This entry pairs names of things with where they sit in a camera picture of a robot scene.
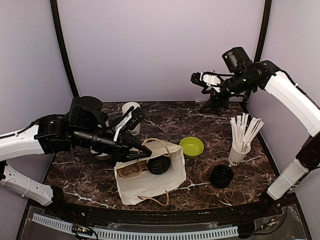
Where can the right black frame post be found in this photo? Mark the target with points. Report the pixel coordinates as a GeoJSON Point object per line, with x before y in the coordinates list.
{"type": "Point", "coordinates": [260, 46]}

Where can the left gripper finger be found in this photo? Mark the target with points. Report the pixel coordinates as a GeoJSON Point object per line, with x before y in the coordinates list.
{"type": "Point", "coordinates": [127, 157]}
{"type": "Point", "coordinates": [136, 147]}

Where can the left black frame post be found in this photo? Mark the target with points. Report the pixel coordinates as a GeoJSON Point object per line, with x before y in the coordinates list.
{"type": "Point", "coordinates": [62, 47]}

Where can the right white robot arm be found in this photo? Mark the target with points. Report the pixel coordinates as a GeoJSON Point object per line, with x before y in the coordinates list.
{"type": "Point", "coordinates": [244, 76]}

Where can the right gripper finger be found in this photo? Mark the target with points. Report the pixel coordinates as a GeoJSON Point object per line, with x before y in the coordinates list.
{"type": "Point", "coordinates": [207, 107]}
{"type": "Point", "coordinates": [217, 107]}

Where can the stack of black lids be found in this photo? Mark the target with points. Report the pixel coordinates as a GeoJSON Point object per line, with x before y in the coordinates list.
{"type": "Point", "coordinates": [221, 176]}

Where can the black table edge rail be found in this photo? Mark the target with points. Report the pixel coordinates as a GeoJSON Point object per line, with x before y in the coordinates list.
{"type": "Point", "coordinates": [238, 214]}

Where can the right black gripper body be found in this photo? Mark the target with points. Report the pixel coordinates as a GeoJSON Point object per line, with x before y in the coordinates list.
{"type": "Point", "coordinates": [239, 83]}

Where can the white scalloped bowl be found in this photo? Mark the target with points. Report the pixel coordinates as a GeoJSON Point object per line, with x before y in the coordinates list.
{"type": "Point", "coordinates": [100, 156]}

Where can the green bowl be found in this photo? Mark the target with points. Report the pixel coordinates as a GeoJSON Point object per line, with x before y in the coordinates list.
{"type": "Point", "coordinates": [192, 147]}

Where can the black frame post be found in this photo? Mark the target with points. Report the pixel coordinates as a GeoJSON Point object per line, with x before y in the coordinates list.
{"type": "Point", "coordinates": [260, 46]}
{"type": "Point", "coordinates": [62, 47]}

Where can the brown cardboard cup carrier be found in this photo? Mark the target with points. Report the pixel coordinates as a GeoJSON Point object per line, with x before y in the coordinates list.
{"type": "Point", "coordinates": [132, 170]}

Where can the bundle of wrapped straws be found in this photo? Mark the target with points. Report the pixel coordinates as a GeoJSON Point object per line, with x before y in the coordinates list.
{"type": "Point", "coordinates": [244, 131]}

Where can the white cup holding straws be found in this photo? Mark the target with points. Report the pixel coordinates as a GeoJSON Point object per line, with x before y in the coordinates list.
{"type": "Point", "coordinates": [236, 157]}

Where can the grey slotted cable duct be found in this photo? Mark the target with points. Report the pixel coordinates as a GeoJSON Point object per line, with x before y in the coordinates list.
{"type": "Point", "coordinates": [119, 231]}

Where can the beige paper bag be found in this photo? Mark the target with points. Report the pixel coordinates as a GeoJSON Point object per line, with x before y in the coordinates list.
{"type": "Point", "coordinates": [146, 185]}

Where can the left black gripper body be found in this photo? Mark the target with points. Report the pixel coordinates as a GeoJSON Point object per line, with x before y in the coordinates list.
{"type": "Point", "coordinates": [86, 139]}

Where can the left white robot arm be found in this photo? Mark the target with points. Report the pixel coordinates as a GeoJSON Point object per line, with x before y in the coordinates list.
{"type": "Point", "coordinates": [61, 133]}

